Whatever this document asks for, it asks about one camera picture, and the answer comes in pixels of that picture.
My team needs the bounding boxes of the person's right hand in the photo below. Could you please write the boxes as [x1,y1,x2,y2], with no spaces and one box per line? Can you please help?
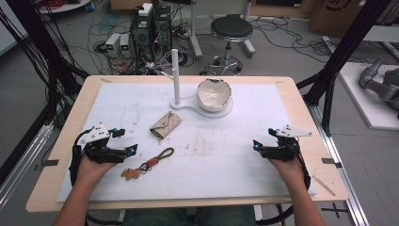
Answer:
[268,157,307,191]

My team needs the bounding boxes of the beige key pouch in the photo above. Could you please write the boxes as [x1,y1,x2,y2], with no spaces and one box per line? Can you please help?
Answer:
[149,110,183,141]

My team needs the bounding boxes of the thin wooden stick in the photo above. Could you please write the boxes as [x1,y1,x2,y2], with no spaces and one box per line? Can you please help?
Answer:
[311,174,337,198]

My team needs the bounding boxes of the wooden table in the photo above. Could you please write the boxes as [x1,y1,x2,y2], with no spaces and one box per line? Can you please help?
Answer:
[25,74,350,214]

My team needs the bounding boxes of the small white power unit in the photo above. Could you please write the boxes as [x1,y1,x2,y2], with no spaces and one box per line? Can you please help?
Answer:
[104,32,122,58]
[120,33,132,58]

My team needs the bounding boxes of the white foam mat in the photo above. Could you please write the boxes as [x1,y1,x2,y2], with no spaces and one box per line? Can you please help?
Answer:
[56,82,318,203]

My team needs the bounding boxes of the white platform board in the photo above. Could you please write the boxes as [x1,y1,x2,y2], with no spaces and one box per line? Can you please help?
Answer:
[338,61,399,131]

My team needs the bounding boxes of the black computer tower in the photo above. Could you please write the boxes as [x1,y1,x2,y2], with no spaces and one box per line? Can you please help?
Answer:
[152,4,173,59]
[129,3,155,64]

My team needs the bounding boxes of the black metal frame post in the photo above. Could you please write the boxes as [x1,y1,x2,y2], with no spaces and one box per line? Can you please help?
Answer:
[295,0,393,137]
[0,0,90,186]

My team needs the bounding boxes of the hand-held gripper cable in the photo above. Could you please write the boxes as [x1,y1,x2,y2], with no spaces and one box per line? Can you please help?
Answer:
[68,127,96,190]
[255,142,312,226]

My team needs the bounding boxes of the keychain with green loop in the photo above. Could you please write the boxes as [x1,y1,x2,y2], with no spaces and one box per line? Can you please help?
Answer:
[120,147,175,182]

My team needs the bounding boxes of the aluminium rail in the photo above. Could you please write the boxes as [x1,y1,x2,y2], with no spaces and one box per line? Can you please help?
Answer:
[0,121,56,211]
[306,102,371,226]

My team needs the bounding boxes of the white eggshell-shaped bowl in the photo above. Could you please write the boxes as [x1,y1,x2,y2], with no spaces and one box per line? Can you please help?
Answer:
[196,77,232,114]

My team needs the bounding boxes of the black tape piece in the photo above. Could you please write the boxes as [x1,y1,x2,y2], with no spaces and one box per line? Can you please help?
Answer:
[321,157,343,170]
[33,158,60,172]

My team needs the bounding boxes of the person's left hand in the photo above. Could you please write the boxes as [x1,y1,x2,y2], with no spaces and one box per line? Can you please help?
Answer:
[75,153,118,186]

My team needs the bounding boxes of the person's legs in jeans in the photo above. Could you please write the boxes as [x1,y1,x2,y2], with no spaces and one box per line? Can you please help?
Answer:
[120,204,257,226]

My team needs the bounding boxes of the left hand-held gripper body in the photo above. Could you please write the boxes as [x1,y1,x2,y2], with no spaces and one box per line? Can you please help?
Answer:
[80,123,127,165]

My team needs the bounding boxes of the white stand with post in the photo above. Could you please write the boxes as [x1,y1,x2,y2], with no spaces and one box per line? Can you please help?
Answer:
[169,48,234,120]

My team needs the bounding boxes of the white table leg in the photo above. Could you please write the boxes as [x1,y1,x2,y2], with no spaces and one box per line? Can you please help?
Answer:
[240,0,257,59]
[187,0,204,61]

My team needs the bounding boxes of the right hand-held gripper cable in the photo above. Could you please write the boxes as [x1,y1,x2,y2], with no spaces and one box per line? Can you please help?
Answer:
[255,142,312,226]

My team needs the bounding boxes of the black round stool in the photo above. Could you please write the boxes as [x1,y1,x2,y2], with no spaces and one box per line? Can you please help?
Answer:
[206,14,254,77]

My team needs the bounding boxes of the brown cardboard box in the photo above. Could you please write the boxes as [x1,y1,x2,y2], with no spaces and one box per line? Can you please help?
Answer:
[308,0,399,40]

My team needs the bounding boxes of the left hand-held gripper cable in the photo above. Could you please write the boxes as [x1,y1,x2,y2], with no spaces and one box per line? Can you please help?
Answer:
[68,127,96,190]

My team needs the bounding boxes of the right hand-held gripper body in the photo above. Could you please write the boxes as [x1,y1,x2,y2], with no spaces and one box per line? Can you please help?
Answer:
[260,123,313,163]

